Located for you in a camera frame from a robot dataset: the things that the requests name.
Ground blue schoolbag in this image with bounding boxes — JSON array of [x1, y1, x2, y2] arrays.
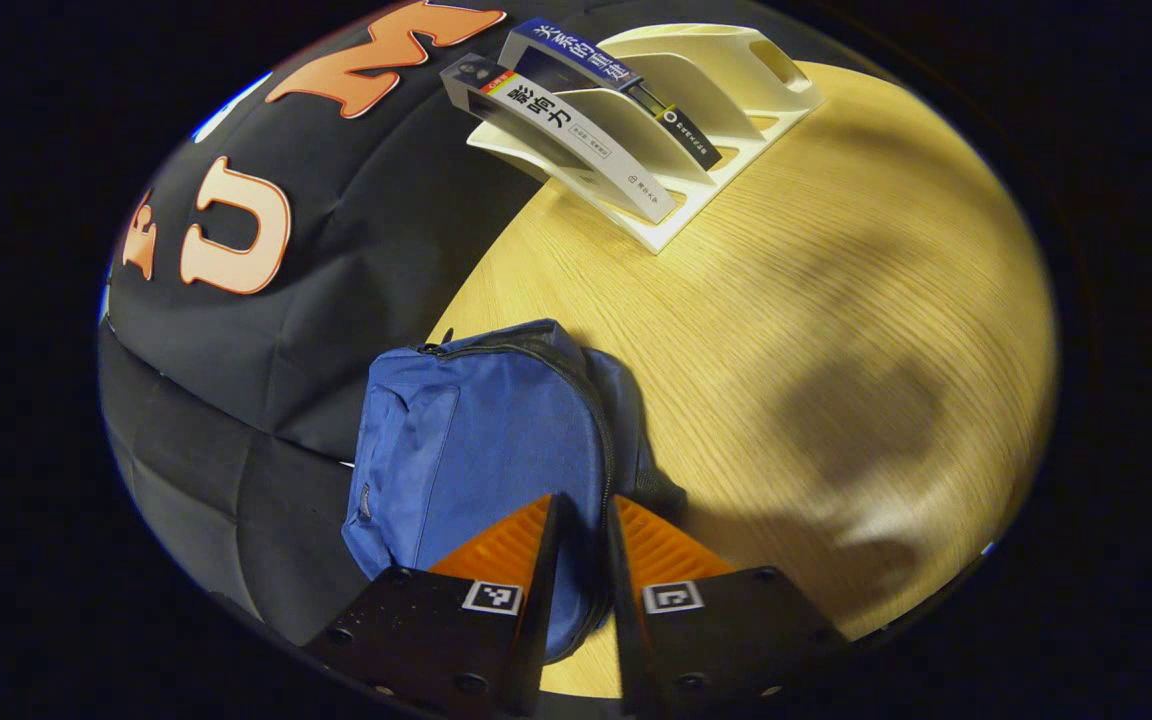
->
[[341, 318, 687, 663]]

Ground white spine book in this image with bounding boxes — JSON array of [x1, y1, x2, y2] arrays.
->
[[441, 55, 677, 226]]

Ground dark blue book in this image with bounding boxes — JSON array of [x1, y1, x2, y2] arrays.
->
[[501, 18, 722, 171]]

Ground black backdrop cloth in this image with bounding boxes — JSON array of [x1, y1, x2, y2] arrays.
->
[[96, 0, 887, 651]]

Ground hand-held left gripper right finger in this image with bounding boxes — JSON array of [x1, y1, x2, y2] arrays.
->
[[604, 493, 849, 716]]

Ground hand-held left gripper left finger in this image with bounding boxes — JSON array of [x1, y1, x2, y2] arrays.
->
[[304, 492, 565, 716]]

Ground white bookshelf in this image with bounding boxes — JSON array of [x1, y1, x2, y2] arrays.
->
[[466, 22, 825, 256]]

